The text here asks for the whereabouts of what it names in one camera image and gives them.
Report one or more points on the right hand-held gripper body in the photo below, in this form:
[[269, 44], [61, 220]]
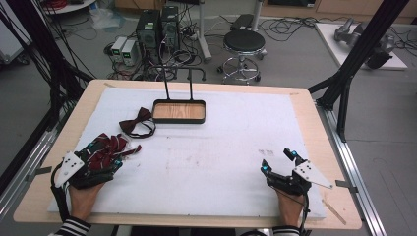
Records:
[[309, 173]]

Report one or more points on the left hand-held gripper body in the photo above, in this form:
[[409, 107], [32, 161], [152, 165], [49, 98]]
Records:
[[69, 165]]

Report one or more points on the dark red bow tie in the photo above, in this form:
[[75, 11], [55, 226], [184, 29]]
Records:
[[136, 123]]

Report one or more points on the black rack with wooden tray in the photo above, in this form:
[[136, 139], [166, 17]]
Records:
[[178, 111]]

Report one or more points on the person's left hand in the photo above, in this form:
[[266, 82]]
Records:
[[83, 200]]

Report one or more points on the person's right hand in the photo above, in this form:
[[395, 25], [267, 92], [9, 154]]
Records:
[[290, 208]]

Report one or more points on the thin wooden stick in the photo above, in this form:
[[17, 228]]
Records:
[[334, 212]]

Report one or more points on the white foam mat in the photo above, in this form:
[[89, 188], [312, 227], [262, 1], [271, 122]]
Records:
[[213, 157]]

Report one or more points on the white power supply unit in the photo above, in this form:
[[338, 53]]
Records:
[[118, 47], [129, 52]]

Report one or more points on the white floor board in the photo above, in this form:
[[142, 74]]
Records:
[[331, 42]]

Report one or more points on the black round stool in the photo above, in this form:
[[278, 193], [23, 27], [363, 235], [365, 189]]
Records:
[[244, 41]]

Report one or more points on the black computer tower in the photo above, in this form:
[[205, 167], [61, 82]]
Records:
[[149, 31], [170, 26]]

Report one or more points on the clear plastic bag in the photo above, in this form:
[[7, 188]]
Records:
[[106, 18]]

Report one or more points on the round white table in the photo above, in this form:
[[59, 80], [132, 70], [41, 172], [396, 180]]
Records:
[[70, 7]]

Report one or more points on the flat black box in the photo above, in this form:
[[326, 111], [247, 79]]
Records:
[[242, 22]]

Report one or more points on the grey table leg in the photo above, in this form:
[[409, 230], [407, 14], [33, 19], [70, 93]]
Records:
[[204, 39]]

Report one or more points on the aluminium rail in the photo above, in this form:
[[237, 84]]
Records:
[[357, 177], [23, 177]]

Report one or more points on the black frame post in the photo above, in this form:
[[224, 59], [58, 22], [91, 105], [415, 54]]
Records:
[[46, 49], [357, 59]]

